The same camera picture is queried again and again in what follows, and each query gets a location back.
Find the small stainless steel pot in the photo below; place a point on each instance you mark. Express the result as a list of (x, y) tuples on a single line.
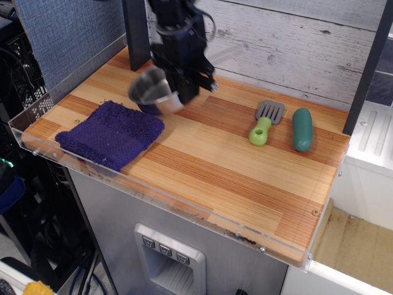
[(152, 93)]

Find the dark green toy cucumber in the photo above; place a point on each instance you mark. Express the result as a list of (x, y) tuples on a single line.
[(302, 126)]

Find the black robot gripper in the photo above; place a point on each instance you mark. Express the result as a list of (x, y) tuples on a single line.
[(181, 55)]

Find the dark vertical post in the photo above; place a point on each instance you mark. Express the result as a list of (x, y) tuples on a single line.
[(376, 50), (137, 34)]

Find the clear acrylic edge guard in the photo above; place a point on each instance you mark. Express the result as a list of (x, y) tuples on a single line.
[(203, 167)]

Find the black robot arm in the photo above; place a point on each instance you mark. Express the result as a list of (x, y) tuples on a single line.
[(180, 25)]

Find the white toy sink unit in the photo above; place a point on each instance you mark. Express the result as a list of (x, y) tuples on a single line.
[(352, 251)]

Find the purple towel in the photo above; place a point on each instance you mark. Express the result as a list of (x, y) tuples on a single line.
[(112, 136)]

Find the toy spatula green handle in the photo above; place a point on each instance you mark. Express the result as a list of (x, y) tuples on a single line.
[(269, 113)]

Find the dark vertical post right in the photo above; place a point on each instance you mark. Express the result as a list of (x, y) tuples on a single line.
[(376, 50)]

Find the silver toy fridge cabinet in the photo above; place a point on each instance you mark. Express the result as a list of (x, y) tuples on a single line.
[(113, 215)]

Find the ice dispenser panel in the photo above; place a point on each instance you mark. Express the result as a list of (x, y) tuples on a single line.
[(170, 266)]

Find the black plastic crate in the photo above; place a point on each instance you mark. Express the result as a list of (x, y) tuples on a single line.
[(22, 82)]

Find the dark vertical post left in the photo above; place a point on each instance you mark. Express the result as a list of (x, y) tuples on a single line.
[(137, 34)]

